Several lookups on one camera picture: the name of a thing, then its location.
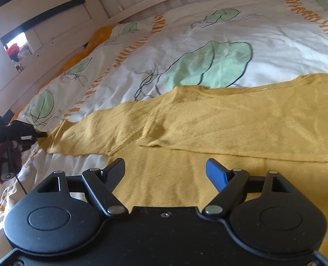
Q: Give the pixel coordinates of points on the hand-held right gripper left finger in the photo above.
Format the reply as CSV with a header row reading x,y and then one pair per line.
x,y
116,171

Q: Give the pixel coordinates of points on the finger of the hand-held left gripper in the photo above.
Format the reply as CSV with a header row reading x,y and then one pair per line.
x,y
33,136

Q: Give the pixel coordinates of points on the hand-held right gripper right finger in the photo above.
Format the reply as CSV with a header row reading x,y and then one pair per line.
x,y
215,173

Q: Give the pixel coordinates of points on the mustard yellow knit garment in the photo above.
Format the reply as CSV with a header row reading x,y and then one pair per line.
x,y
208,133

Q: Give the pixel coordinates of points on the red cloth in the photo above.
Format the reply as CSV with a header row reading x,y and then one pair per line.
x,y
12,51

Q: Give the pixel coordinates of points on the orange bed sheet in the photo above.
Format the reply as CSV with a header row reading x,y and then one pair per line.
x,y
97,40

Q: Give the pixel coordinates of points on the white leaf printed duvet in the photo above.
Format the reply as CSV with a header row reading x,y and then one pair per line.
x,y
197,44

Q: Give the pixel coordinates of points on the white wooden bed frame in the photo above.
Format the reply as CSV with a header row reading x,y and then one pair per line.
x,y
58,27

